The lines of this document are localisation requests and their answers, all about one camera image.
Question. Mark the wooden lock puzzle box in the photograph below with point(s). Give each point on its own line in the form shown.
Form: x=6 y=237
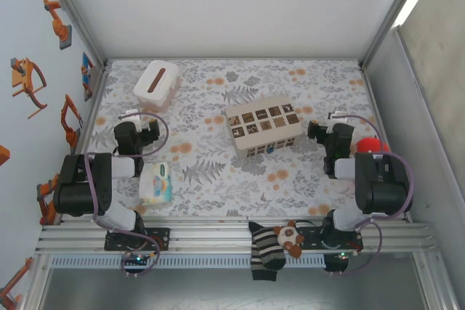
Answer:
x=263 y=125

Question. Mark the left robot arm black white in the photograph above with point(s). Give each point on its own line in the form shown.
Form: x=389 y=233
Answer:
x=83 y=194

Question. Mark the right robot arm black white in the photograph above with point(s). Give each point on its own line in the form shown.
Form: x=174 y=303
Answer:
x=381 y=194

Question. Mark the red plush ball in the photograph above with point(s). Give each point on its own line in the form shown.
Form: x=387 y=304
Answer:
x=370 y=144

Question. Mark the white tissue box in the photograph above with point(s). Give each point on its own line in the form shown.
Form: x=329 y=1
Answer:
x=157 y=83

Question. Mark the wet wipes pack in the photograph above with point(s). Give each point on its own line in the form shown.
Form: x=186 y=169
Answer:
x=157 y=184

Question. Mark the floral tablecloth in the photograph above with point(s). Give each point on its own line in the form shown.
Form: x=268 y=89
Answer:
x=218 y=186

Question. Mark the brown white plush bear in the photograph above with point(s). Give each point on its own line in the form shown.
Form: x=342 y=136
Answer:
x=288 y=237

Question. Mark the black white striped sock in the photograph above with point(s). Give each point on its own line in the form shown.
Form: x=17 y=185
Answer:
x=267 y=252

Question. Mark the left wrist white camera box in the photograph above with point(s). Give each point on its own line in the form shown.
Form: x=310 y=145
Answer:
x=133 y=119

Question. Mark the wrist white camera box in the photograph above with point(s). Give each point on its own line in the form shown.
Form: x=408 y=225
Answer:
x=133 y=119
x=336 y=119

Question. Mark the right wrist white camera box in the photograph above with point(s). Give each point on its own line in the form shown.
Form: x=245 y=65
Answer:
x=336 y=119

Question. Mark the blue orange wall sticker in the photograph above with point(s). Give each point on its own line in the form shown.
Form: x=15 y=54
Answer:
x=87 y=77

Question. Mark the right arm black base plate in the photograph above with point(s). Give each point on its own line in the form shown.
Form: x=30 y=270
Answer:
x=312 y=239

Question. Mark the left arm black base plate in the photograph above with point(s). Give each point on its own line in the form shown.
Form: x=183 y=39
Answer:
x=163 y=239

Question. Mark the aluminium frame rails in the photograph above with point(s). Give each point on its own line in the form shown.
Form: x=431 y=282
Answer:
x=210 y=237

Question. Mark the orange grey claw wall sticker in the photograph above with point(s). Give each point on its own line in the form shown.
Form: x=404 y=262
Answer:
x=22 y=77

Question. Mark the small orange wall sticker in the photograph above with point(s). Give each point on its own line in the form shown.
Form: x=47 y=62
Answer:
x=3 y=155

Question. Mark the aluminium corner post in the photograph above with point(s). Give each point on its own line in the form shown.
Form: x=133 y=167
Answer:
x=76 y=16
x=390 y=16

